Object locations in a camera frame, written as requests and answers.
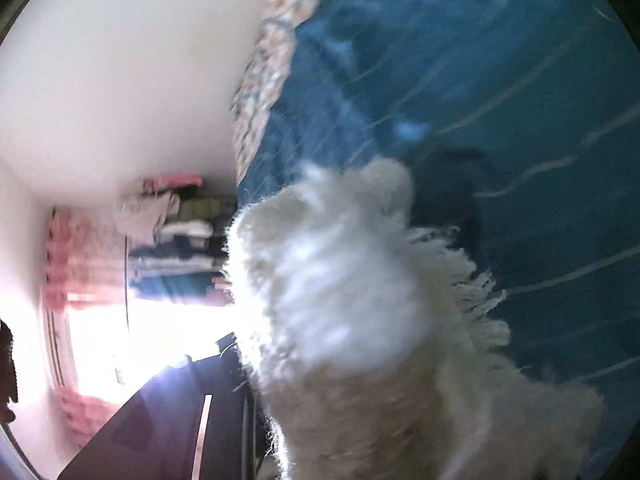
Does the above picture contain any rack of hanging clothes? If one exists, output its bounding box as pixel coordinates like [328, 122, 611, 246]
[112, 174, 238, 308]

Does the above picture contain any plaid blanket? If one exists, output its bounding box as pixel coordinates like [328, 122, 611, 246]
[230, 0, 346, 186]

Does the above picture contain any white tweed jacket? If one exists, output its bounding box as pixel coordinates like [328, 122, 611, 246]
[222, 157, 606, 480]

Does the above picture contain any dark cabinet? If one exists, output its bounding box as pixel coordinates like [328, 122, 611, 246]
[57, 332, 266, 480]

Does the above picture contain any dark cloth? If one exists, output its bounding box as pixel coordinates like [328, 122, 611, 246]
[0, 319, 19, 423]

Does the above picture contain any blue striped bedsheet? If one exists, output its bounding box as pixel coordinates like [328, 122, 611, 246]
[235, 0, 640, 480]

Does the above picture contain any pink curtain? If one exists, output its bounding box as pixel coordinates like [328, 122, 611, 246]
[42, 207, 131, 451]

